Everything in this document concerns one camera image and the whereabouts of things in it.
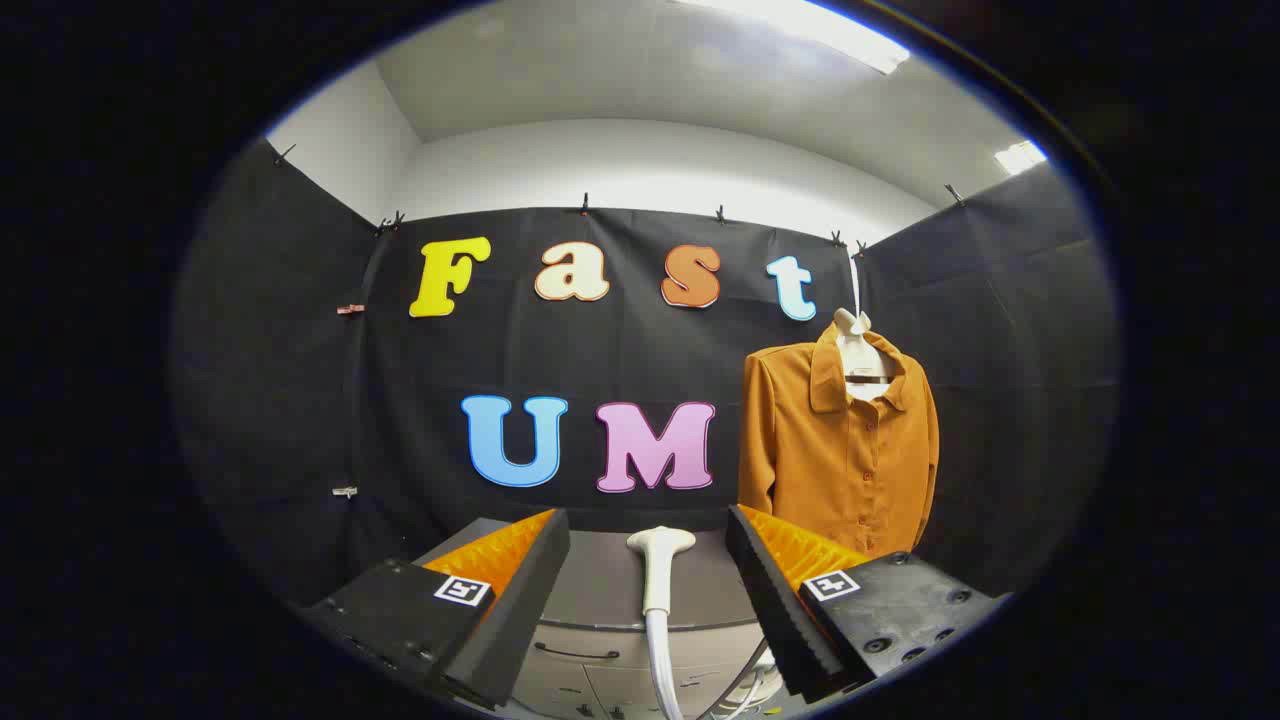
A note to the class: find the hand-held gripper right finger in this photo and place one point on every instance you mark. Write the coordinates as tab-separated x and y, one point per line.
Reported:
775	600

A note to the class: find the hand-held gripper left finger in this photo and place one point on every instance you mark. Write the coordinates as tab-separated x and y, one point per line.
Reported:
520	590

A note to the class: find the white garment steamer head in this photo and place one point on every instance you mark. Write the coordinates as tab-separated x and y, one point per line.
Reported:
657	570

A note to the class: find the orange button-up shirt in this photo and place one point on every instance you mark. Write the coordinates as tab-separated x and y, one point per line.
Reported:
820	460

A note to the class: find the grey cabinet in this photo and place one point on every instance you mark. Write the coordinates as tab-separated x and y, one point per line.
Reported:
640	590

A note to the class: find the white mannequin torso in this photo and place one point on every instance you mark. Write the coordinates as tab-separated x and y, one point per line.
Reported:
860	355

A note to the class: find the small ceiling light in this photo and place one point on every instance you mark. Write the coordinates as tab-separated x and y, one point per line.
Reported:
1020	157

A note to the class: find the long ceiling light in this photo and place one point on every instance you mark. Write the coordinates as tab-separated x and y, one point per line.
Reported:
800	25

